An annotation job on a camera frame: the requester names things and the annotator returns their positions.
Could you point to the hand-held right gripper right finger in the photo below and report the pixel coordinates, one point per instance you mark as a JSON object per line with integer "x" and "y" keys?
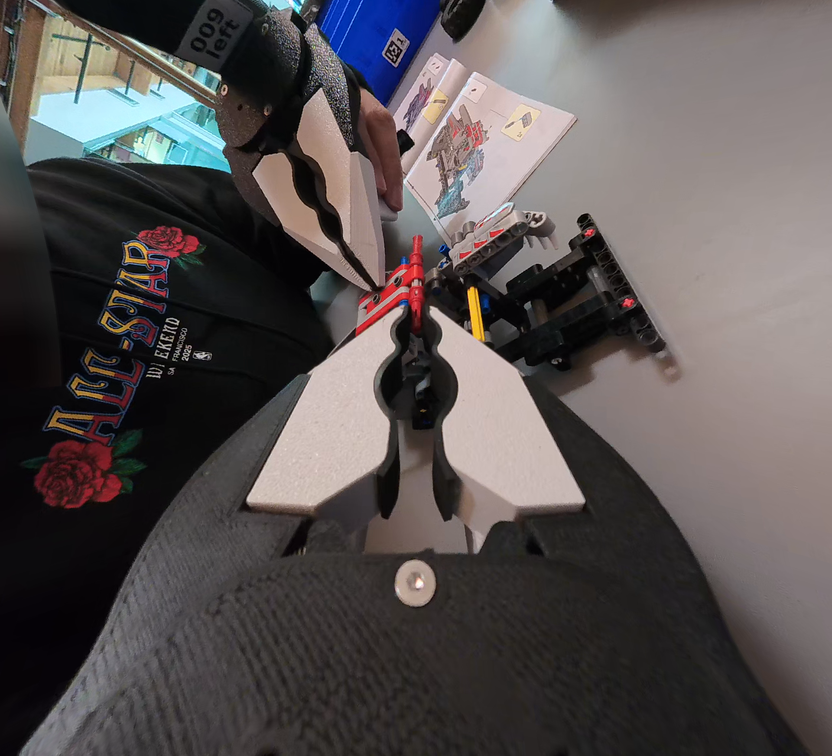
{"x": 513, "y": 444}

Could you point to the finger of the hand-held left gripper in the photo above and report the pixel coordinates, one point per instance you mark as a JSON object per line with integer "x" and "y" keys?
{"x": 354, "y": 203}
{"x": 292, "y": 197}

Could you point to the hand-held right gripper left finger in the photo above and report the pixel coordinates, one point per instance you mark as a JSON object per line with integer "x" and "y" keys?
{"x": 312, "y": 444}

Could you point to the toy brick vehicle model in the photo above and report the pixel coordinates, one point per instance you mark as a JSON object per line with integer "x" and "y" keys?
{"x": 572, "y": 288}

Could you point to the grey desk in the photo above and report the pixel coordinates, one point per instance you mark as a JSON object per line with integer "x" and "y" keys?
{"x": 715, "y": 184}

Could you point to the person's left hand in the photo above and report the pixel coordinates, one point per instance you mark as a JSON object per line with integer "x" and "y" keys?
{"x": 380, "y": 145}

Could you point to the glass window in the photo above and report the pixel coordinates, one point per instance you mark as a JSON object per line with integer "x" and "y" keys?
{"x": 149, "y": 112}

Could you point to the building instruction booklet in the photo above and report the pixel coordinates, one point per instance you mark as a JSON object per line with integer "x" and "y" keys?
{"x": 520, "y": 138}

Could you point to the person in black sweatshirt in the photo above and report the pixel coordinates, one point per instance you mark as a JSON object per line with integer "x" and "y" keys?
{"x": 97, "y": 262}

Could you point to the black toy tyre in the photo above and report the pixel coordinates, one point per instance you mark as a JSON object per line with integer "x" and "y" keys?
{"x": 463, "y": 2}

